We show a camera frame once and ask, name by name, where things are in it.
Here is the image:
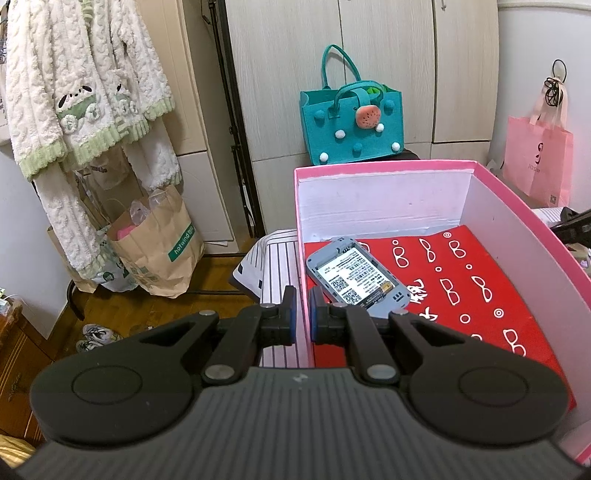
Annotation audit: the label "clear plastic bag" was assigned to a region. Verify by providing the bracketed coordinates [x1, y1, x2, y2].
[128, 186, 180, 223]

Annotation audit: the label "grey pocket router with label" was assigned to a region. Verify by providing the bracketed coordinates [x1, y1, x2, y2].
[305, 236, 411, 319]

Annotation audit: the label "pink tote bag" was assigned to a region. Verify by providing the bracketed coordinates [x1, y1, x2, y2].
[502, 86, 575, 208]

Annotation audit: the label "black hair ties on hook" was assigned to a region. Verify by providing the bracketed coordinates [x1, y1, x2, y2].
[543, 59, 570, 110]

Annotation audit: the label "pink cardboard box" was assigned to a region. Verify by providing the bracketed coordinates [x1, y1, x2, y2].
[294, 160, 591, 464]

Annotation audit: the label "beige wardrobe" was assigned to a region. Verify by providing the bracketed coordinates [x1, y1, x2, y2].
[224, 0, 500, 237]

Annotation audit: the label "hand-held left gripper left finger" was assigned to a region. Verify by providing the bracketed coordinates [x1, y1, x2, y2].
[139, 285, 298, 387]

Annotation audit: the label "beige canvas bag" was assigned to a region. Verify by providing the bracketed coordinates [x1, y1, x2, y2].
[85, 147, 136, 191]

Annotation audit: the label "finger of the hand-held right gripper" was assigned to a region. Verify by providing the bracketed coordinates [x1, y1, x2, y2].
[549, 207, 591, 246]

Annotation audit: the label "brown paper bag green label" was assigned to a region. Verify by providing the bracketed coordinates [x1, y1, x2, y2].
[107, 184, 206, 299]

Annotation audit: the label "red printed paper bag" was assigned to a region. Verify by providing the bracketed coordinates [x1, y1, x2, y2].
[310, 227, 577, 412]

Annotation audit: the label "beige side cabinet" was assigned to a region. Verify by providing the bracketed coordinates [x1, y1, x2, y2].
[137, 0, 237, 254]

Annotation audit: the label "black tripod pole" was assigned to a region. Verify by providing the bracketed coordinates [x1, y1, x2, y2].
[209, 0, 267, 238]

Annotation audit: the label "teal felt handbag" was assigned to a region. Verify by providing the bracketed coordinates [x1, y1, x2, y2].
[300, 44, 406, 167]

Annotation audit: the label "striped bedsheet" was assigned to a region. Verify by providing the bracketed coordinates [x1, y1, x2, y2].
[229, 228, 315, 370]

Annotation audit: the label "white sneakers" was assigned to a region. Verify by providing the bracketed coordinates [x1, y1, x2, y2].
[75, 323, 124, 354]

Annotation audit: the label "brown wooden cabinet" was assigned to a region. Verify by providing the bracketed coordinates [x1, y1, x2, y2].
[0, 298, 63, 446]

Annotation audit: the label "white fleece pajamas green trim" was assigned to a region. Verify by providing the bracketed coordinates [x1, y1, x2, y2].
[0, 0, 182, 281]

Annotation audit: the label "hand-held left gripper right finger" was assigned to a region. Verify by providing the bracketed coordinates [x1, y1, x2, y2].
[308, 286, 466, 387]

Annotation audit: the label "white plastic bag green print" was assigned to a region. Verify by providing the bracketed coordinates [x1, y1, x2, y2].
[90, 231, 140, 292]

